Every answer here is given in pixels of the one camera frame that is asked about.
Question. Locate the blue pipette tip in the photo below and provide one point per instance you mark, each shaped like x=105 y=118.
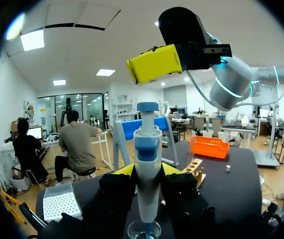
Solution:
x=148 y=230

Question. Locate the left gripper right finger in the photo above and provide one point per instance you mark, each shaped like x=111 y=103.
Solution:
x=182 y=185

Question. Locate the small white stopper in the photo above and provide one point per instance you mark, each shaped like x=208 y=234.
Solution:
x=228 y=168

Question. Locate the white and blue pipette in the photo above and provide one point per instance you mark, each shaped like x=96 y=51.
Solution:
x=147 y=174

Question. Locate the orange plastic bin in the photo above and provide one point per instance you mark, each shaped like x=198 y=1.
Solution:
x=209 y=147

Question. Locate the clear glass beaker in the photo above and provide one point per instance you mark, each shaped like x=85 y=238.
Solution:
x=134 y=230

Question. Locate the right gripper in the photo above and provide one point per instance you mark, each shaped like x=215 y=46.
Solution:
x=182 y=30

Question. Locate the person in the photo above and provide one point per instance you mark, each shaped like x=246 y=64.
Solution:
x=28 y=149
x=78 y=147

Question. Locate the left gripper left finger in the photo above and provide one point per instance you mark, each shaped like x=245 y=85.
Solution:
x=115 y=185

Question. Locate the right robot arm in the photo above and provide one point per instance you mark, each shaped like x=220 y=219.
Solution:
x=231 y=84

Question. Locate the pipette stand with blue panel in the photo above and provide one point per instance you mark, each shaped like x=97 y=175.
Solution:
x=129 y=127

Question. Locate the white pipette tip box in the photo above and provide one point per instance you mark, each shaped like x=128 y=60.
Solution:
x=59 y=204

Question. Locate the wooden rack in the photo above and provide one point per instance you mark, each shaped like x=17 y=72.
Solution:
x=194 y=168

